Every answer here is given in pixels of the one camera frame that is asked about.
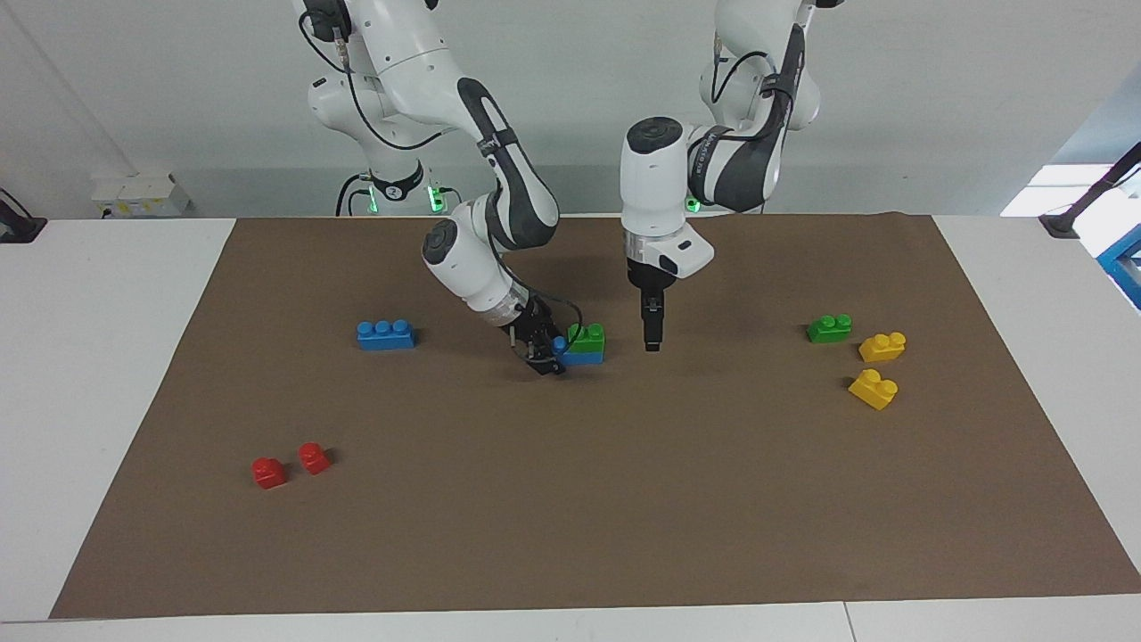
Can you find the yellow two-stud toy brick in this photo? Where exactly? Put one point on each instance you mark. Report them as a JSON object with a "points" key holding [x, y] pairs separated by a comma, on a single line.
{"points": [[874, 390], [882, 347]]}

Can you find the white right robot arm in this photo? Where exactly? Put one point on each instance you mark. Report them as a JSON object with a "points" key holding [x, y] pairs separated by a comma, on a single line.
{"points": [[401, 62]]}

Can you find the black table clamp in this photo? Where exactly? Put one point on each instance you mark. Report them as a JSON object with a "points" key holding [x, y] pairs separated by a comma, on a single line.
{"points": [[20, 227]]}

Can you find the blue three-stud toy brick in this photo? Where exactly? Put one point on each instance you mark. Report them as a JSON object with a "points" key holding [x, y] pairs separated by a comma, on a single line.
{"points": [[385, 335], [584, 358]]}

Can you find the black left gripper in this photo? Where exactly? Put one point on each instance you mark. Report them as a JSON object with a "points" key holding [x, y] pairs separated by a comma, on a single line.
{"points": [[651, 290]]}

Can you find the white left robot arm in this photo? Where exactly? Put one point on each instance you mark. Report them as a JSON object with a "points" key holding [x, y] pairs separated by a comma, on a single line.
{"points": [[655, 187]]}

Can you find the brown paper table mat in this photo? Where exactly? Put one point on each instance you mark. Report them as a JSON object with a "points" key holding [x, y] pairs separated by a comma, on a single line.
{"points": [[570, 499]]}

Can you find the red one-stud toy brick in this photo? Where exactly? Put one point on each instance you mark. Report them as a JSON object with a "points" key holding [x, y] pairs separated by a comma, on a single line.
{"points": [[314, 458], [268, 473]]}

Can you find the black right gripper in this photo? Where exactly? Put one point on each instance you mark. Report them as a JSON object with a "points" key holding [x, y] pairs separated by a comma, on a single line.
{"points": [[533, 330]]}

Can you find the green two-stud toy brick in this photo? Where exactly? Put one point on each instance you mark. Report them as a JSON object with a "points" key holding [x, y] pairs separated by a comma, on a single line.
{"points": [[829, 328], [588, 337]]}

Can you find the blue frame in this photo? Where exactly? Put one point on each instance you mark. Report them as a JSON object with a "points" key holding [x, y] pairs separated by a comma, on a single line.
{"points": [[1123, 267]]}

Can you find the white power outlet box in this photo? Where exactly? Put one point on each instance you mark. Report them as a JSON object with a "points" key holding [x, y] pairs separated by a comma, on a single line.
{"points": [[138, 196]]}

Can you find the black slanted stand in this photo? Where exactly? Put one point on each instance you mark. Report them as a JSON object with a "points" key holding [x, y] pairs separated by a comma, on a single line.
{"points": [[1061, 225]]}

